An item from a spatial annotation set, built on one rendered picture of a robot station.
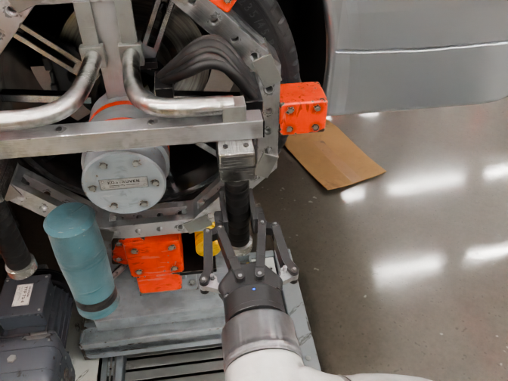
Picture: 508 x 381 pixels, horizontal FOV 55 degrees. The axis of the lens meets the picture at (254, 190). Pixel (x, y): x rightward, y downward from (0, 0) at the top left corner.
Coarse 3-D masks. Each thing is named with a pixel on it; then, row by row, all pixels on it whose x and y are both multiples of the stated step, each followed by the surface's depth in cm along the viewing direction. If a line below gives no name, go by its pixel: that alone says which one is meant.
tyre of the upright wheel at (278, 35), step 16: (240, 0) 82; (256, 0) 82; (272, 0) 84; (240, 16) 84; (256, 16) 84; (272, 16) 84; (272, 32) 86; (288, 32) 88; (288, 48) 89; (288, 64) 91; (288, 80) 93
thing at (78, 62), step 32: (160, 0) 82; (32, 32) 83; (160, 32) 86; (0, 64) 88; (64, 64) 87; (160, 64) 94; (0, 96) 90; (32, 96) 90; (96, 96) 94; (192, 96) 95; (32, 160) 98; (64, 160) 106; (192, 160) 115; (192, 192) 109
